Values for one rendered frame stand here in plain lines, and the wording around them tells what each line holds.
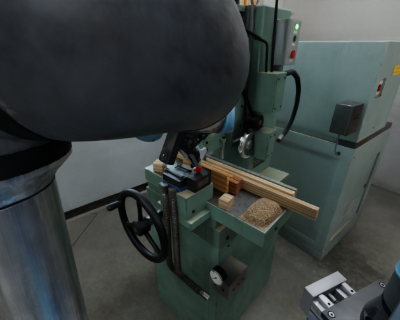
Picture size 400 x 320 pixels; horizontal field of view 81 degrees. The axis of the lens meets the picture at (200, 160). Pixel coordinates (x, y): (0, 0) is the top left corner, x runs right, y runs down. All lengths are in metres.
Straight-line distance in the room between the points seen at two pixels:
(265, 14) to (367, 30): 2.11
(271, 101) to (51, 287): 0.88
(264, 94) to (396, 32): 2.11
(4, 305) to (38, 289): 0.02
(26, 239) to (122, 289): 1.60
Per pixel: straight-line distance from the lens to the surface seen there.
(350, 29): 3.09
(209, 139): 0.94
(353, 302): 0.79
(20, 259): 0.20
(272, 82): 0.96
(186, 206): 0.77
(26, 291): 0.22
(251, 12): 1.00
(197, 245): 1.02
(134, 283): 1.78
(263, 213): 0.77
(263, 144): 1.00
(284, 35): 1.05
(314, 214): 0.83
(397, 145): 3.03
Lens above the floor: 1.40
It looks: 26 degrees down
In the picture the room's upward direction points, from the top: straight up
